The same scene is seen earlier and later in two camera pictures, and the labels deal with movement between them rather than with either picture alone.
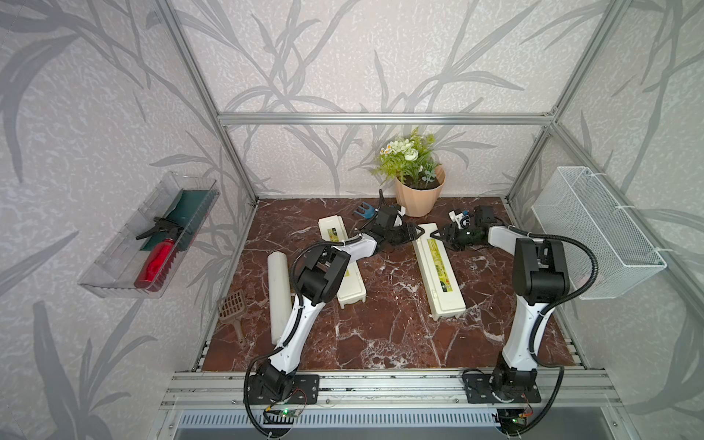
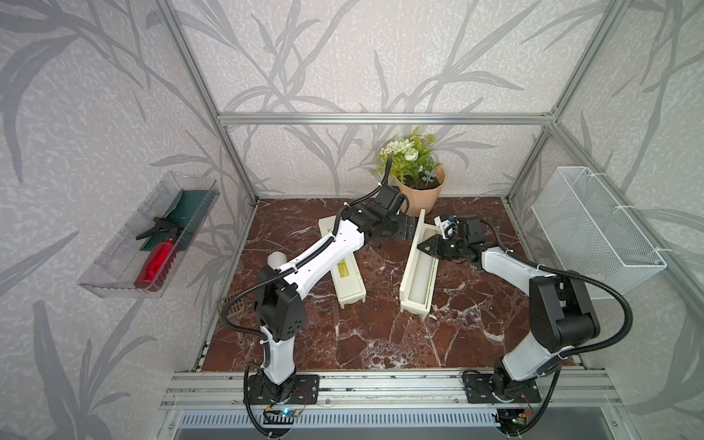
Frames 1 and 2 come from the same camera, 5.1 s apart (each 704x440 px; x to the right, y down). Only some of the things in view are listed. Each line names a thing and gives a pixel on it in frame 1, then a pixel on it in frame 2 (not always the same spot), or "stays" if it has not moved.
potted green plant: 419,174 stays
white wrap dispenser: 332,230 stays
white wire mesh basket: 577,205 stays
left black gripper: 411,236 → 407,229
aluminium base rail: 388,390 stays
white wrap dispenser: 437,274 → 416,290
